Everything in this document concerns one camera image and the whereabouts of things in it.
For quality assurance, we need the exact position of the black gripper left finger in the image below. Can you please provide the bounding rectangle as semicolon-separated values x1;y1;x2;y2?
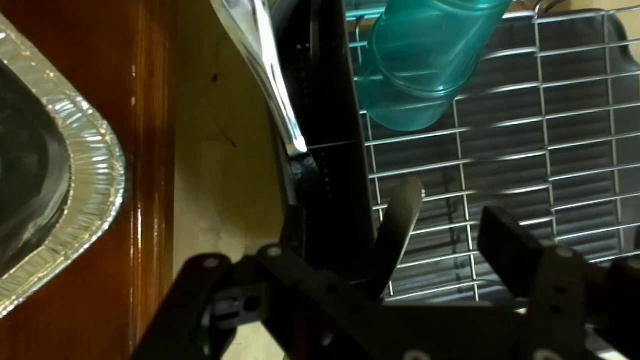
132;242;403;360

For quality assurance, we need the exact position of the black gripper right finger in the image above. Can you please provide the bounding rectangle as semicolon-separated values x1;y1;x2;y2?
476;204;640;360

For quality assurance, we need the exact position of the silver metal knife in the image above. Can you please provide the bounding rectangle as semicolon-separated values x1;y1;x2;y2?
210;0;311;159

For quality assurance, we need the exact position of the teal plastic cup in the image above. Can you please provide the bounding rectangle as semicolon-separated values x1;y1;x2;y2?
365;0;516;134

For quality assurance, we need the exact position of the grey dish rack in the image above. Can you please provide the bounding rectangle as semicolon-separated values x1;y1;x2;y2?
273;0;640;310

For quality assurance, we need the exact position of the aluminium foil pan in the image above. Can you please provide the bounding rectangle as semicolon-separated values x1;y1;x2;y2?
0;12;128;320

